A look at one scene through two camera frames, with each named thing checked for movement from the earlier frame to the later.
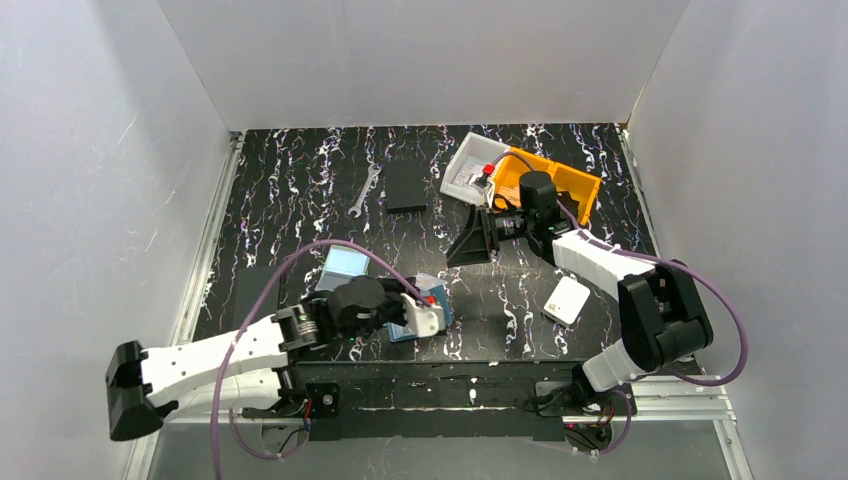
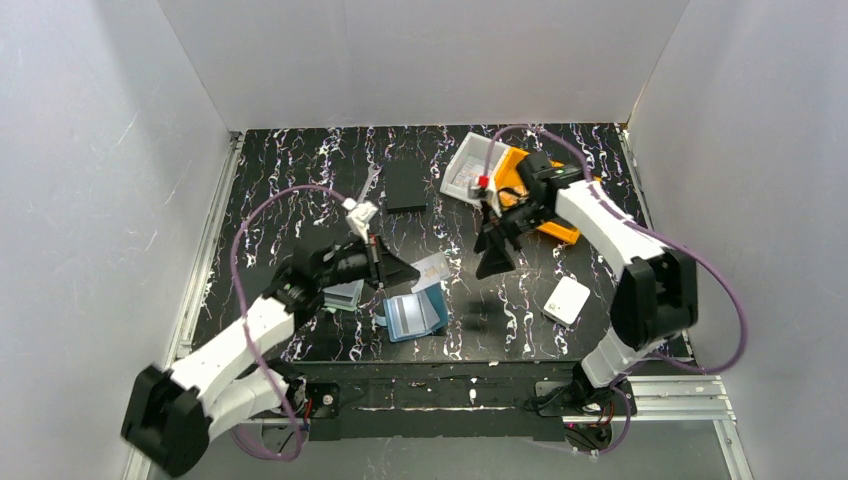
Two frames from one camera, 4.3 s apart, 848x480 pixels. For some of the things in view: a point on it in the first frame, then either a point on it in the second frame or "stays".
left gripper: [398, 315] to [378, 261]
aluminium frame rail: [145, 456] stays
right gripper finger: [475, 246] to [495, 246]
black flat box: [406, 187] stays
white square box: [566, 301] stays
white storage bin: [475, 156] stays
